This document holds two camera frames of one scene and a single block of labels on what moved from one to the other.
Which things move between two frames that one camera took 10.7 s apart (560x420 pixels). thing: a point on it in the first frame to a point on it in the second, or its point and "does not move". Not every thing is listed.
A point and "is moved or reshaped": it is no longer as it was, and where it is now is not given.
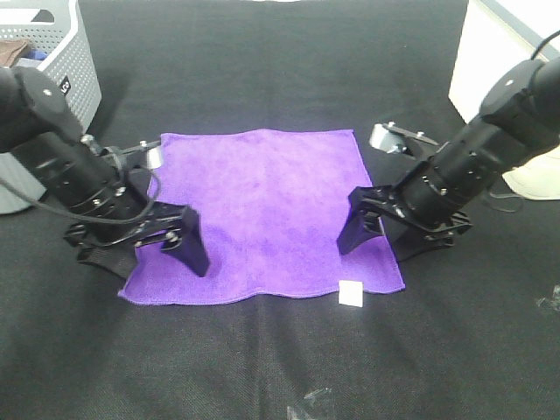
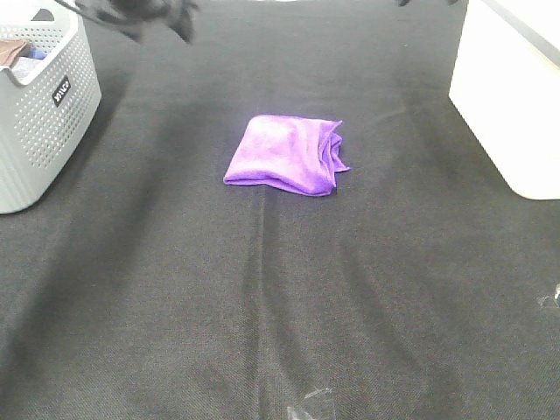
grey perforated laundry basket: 61,55 does not move
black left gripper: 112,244 to 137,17
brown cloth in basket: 10,49 does not move
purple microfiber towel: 270,203 is moved or reshaped
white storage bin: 497,37 does not move
